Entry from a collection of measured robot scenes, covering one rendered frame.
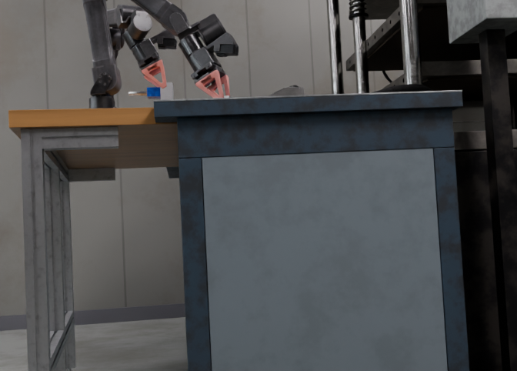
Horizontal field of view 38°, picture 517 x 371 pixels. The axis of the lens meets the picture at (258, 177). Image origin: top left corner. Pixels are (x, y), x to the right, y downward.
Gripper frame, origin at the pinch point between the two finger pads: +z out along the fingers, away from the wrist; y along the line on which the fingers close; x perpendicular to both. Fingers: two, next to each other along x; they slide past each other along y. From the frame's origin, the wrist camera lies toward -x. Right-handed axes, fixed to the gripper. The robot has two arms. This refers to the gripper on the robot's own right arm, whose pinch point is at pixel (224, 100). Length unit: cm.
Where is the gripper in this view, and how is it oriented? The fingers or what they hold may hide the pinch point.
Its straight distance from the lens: 197.4
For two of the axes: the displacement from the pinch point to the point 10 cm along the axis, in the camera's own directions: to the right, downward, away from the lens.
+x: -8.2, 5.4, 2.2
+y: 2.9, 0.5, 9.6
